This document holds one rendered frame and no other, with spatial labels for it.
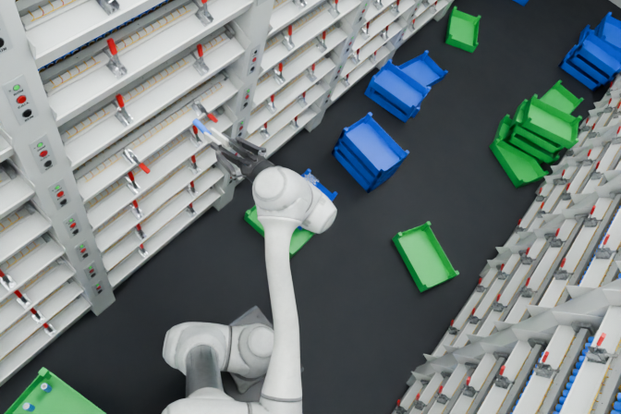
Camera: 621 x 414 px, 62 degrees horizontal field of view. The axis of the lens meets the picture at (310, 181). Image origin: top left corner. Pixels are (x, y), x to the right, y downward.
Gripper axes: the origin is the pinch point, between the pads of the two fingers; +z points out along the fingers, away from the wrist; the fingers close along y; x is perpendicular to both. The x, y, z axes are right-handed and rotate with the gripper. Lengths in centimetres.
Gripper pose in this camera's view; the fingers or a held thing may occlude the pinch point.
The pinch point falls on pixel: (216, 139)
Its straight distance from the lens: 147.4
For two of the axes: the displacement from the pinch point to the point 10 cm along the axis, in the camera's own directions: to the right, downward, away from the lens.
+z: -7.6, -5.4, 3.6
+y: -6.5, 5.7, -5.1
